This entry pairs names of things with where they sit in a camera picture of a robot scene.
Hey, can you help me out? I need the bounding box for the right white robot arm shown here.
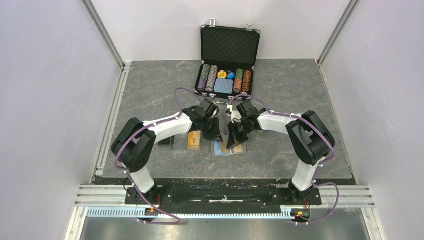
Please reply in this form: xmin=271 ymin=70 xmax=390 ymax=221
xmin=226 ymin=100 xmax=336 ymax=204

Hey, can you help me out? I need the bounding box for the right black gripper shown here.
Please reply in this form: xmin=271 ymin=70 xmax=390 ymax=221
xmin=227 ymin=118 xmax=254 ymax=149

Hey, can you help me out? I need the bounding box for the black card box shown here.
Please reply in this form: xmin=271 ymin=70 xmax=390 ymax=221
xmin=157 ymin=136 xmax=175 ymax=148

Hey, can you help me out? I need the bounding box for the grey slotted cable duct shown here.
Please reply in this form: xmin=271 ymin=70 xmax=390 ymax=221
xmin=86 ymin=206 xmax=301 ymax=220

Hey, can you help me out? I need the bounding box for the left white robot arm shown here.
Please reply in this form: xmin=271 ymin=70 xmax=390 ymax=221
xmin=110 ymin=99 xmax=223 ymax=204

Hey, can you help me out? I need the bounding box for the black poker chip case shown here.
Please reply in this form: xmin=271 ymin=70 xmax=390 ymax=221
xmin=194 ymin=18 xmax=261 ymax=101

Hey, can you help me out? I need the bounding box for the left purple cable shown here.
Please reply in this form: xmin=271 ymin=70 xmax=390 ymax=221
xmin=114 ymin=87 xmax=203 ymax=225

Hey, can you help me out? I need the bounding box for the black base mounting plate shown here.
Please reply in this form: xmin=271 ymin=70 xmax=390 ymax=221
xmin=123 ymin=178 xmax=322 ymax=214

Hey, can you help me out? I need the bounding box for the orange card box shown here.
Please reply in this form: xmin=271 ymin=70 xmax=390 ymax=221
xmin=187 ymin=131 xmax=202 ymax=151

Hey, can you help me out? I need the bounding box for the beige card holder wallet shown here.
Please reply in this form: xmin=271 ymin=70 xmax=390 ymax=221
xmin=211 ymin=135 xmax=248 ymax=157

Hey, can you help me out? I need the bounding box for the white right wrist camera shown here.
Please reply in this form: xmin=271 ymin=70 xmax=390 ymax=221
xmin=226 ymin=104 xmax=242 ymax=123

